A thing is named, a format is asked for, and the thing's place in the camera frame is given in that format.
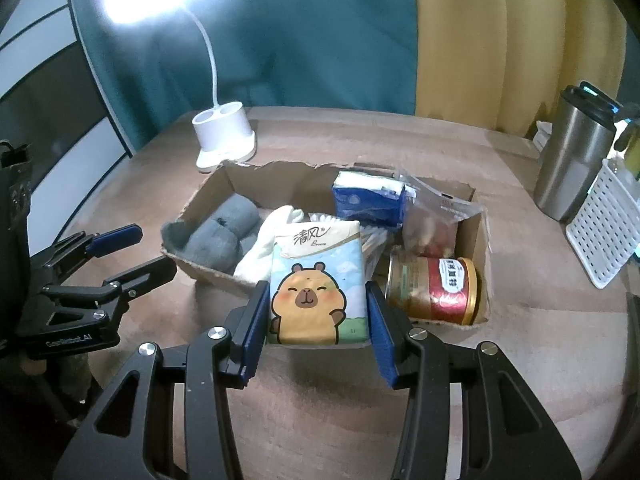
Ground clear snack bag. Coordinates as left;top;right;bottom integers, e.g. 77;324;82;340
400;172;483;259

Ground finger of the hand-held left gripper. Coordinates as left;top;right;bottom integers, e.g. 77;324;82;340
37;256;179;322
30;224;143;275

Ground white desk lamp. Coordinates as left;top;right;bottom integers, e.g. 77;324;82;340
102;0;259;174

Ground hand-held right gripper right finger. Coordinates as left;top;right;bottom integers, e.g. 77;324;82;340
364;280;583;480

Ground yellow and green sponge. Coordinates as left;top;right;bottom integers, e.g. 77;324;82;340
617;120;640;182

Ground teal curtain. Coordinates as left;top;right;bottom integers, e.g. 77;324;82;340
65;0;419;157

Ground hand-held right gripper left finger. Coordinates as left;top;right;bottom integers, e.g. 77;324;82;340
52;280;271;480

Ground phone with lit screen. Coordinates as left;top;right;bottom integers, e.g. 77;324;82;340
581;84;624;113

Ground grey sock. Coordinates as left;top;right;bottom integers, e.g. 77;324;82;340
185;197;264;277

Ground stainless steel tumbler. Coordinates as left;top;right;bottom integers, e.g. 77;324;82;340
532;81;624;224

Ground gold and red can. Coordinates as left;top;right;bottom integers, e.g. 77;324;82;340
385;252;482;326

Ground cartoon print tissue pack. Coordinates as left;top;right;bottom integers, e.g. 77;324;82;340
265;220;376;349

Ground yellow curtain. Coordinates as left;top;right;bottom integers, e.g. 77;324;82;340
410;0;629;142

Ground cardboard box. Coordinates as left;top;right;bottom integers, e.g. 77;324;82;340
160;160;494;332

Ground white gloves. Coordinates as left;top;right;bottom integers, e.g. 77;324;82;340
232;205;307;291

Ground white plastic basket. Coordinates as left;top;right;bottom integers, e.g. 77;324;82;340
565;157;640;290

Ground blue tissue pack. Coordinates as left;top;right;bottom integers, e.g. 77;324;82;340
331;170;418;231

